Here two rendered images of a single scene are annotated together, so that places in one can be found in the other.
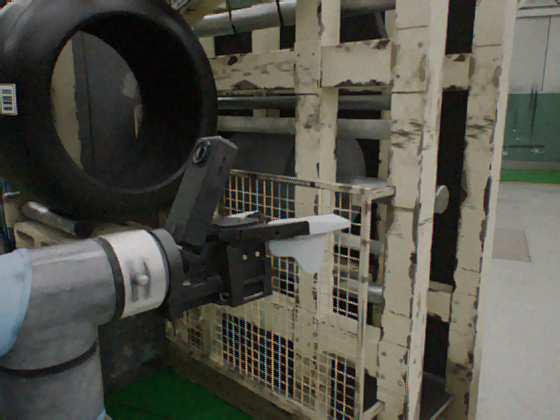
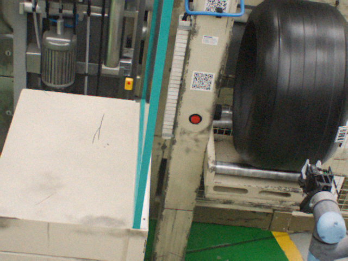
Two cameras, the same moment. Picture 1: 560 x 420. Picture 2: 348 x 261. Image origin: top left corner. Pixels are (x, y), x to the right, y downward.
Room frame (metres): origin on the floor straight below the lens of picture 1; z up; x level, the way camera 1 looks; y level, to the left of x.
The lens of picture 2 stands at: (0.19, 2.29, 2.47)
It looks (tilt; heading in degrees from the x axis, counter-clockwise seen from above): 37 degrees down; 312
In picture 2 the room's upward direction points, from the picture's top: 10 degrees clockwise
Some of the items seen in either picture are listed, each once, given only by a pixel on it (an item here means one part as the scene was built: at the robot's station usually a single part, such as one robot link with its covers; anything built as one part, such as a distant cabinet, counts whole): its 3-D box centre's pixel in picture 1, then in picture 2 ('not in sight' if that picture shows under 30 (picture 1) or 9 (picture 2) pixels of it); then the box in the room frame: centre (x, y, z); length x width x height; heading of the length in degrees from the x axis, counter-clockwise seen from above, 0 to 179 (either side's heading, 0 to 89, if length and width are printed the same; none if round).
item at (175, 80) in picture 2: not in sight; (176, 80); (1.54, 0.80, 1.19); 0.05 x 0.04 x 0.48; 137
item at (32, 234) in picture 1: (56, 241); (254, 184); (1.24, 0.61, 0.83); 0.36 x 0.09 x 0.06; 47
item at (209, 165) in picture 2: (75, 201); (208, 142); (1.47, 0.64, 0.90); 0.40 x 0.03 x 0.10; 137
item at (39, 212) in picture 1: (54, 218); (259, 171); (1.24, 0.60, 0.90); 0.35 x 0.05 x 0.05; 47
